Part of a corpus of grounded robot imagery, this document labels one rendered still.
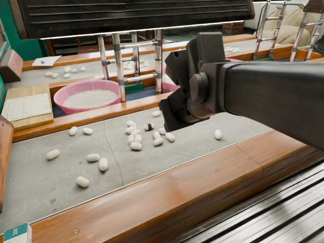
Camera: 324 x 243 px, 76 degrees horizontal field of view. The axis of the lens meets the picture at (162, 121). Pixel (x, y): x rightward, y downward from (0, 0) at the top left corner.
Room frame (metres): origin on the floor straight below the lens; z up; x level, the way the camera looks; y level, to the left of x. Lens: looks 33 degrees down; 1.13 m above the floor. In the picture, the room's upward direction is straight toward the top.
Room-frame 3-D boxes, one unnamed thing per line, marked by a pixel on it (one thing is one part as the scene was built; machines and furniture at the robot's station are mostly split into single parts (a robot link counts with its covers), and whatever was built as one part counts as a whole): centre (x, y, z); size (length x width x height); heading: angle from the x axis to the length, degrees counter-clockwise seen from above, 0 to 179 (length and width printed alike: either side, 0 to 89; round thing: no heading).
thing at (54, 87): (1.18, -0.17, 0.71); 1.81 x 0.05 x 0.11; 117
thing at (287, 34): (3.44, -1.95, 0.40); 0.74 x 0.56 x 0.38; 116
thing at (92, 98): (0.76, 0.29, 0.71); 0.22 x 0.22 x 0.06
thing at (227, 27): (6.37, -2.01, 0.32); 0.42 x 0.42 x 0.64; 25
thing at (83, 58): (1.53, 0.01, 0.67); 1.81 x 0.12 x 0.19; 117
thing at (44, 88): (0.66, 0.48, 0.77); 0.33 x 0.15 x 0.01; 27
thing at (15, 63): (0.94, 0.69, 0.83); 0.30 x 0.06 x 0.07; 27
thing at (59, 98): (0.76, 0.29, 0.72); 0.27 x 0.27 x 0.10
